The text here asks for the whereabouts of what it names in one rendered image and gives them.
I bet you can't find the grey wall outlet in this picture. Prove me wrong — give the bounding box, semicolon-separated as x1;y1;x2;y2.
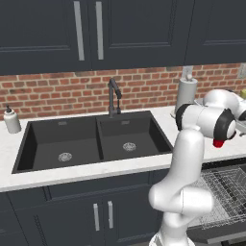
182;65;194;80
237;62;246;80

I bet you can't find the black double sink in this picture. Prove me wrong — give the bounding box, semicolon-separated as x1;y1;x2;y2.
12;110;175;175

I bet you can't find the dark base cabinet front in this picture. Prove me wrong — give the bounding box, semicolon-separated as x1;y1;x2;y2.
0;191;29;246

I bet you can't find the white paper towel roll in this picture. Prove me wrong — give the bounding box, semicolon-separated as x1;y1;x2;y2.
170;73;199;119

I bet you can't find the dark base cabinet door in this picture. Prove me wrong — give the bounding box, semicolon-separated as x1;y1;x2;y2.
103;183;165;246
7;191;107;246

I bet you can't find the black sink faucet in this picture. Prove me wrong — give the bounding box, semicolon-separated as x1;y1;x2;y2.
108;77;123;119

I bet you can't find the white soap dispenser bottle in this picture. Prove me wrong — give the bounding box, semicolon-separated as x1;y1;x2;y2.
3;105;22;135

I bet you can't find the wire dishwasher rack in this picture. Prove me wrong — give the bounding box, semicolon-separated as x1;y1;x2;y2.
187;166;246;231

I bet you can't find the silver base cabinet handle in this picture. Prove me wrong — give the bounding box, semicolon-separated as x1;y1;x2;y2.
107;200;114;230
92;203;101;233

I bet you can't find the dark dishwasher door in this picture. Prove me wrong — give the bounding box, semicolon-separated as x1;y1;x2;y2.
186;220;246;246

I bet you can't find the silver wall cabinet handle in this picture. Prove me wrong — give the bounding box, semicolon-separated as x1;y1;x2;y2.
73;0;86;62
94;0;105;62

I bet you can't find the dark panel under sink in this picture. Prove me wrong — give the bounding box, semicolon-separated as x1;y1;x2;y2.
47;171;152;200

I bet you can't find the dark wall cabinet door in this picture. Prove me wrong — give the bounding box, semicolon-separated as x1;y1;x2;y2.
184;0;246;66
86;0;196;71
0;0;93;76

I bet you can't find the red cup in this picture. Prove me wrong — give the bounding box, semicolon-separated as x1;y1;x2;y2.
212;138;226;149

